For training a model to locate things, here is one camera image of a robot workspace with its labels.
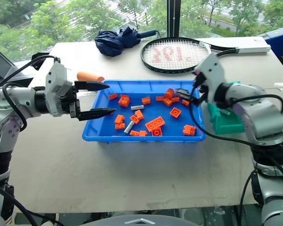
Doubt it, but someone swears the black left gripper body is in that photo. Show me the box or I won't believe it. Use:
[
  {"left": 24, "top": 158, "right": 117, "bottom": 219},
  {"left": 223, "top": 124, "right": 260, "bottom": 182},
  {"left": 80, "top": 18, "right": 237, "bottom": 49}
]
[{"left": 58, "top": 85, "right": 81, "bottom": 119}]

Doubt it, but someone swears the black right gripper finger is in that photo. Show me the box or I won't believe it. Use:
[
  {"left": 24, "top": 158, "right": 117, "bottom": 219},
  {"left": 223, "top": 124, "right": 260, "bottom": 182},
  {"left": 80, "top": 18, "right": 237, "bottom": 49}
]
[
  {"left": 175, "top": 88, "right": 194, "bottom": 97},
  {"left": 178, "top": 93, "right": 200, "bottom": 105}
]

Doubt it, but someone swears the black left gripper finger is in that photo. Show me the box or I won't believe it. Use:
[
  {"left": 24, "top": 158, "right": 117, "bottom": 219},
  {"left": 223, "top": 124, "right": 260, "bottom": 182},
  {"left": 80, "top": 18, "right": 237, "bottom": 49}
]
[
  {"left": 69, "top": 103, "right": 117, "bottom": 122},
  {"left": 74, "top": 80, "right": 110, "bottom": 92}
]

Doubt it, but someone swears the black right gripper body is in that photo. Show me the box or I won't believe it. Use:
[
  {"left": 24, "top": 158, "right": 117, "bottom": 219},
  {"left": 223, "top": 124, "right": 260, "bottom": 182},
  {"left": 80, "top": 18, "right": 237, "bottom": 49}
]
[{"left": 193, "top": 74, "right": 212, "bottom": 105}]

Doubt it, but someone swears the green plastic bin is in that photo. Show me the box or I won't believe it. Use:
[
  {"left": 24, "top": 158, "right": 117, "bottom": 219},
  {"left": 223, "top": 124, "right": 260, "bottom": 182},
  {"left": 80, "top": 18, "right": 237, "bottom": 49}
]
[{"left": 206, "top": 81, "right": 246, "bottom": 135}]

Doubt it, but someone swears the blue plastic bin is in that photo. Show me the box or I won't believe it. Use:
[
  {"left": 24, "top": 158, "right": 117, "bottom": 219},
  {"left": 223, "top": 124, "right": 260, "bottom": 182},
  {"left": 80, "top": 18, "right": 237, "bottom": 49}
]
[{"left": 82, "top": 79, "right": 207, "bottom": 143}]

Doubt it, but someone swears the orange cylinder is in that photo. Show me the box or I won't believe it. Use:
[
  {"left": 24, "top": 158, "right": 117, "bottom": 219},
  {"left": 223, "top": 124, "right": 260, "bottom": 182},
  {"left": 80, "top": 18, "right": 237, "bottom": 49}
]
[{"left": 76, "top": 71, "right": 105, "bottom": 82}]

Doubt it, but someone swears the orange round toy piece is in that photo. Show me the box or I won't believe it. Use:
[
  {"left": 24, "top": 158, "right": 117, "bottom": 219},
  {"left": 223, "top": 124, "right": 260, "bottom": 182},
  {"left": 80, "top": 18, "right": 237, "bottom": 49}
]
[{"left": 164, "top": 88, "right": 176, "bottom": 99}]

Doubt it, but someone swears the black white tennis racket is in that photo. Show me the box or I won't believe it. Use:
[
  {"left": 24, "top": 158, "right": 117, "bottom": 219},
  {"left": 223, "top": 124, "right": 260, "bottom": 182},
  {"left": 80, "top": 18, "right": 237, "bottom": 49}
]
[{"left": 140, "top": 36, "right": 272, "bottom": 74}]

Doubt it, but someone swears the long orange toy brick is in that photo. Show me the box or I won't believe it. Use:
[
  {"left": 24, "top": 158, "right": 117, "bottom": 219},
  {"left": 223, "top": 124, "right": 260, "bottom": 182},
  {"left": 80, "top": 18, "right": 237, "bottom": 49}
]
[{"left": 145, "top": 116, "right": 166, "bottom": 132}]

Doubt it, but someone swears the navy folded umbrella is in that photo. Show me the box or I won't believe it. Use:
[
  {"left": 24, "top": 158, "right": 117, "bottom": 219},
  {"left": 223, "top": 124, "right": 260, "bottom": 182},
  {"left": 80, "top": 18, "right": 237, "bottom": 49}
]
[{"left": 94, "top": 25, "right": 161, "bottom": 57}]

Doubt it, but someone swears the dark screen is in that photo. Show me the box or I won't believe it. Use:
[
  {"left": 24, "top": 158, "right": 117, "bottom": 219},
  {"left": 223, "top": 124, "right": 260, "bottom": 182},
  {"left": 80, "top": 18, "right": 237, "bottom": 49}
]
[{"left": 0, "top": 44, "right": 15, "bottom": 81}]

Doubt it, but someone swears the blue box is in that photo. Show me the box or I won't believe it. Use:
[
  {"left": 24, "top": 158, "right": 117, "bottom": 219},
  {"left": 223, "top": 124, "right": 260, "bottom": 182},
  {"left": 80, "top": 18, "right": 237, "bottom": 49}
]
[{"left": 256, "top": 25, "right": 283, "bottom": 79}]

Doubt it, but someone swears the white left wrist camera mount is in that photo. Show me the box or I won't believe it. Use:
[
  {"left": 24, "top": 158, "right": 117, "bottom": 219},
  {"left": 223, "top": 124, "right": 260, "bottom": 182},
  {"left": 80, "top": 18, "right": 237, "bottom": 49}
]
[{"left": 45, "top": 62, "right": 75, "bottom": 118}]

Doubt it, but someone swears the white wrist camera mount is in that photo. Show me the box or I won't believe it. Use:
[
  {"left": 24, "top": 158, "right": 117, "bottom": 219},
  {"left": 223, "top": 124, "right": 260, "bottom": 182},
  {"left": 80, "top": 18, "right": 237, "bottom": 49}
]
[
  {"left": 45, "top": 62, "right": 75, "bottom": 118},
  {"left": 193, "top": 52, "right": 227, "bottom": 105}
]

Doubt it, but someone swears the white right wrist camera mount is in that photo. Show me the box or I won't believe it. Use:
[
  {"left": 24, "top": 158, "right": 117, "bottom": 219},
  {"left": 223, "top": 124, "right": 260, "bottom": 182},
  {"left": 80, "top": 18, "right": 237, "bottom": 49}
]
[{"left": 193, "top": 52, "right": 227, "bottom": 105}]

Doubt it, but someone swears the black window frame post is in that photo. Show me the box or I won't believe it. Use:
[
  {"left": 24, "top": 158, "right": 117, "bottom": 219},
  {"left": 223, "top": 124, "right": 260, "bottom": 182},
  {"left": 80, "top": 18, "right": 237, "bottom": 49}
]
[{"left": 167, "top": 0, "right": 181, "bottom": 39}]

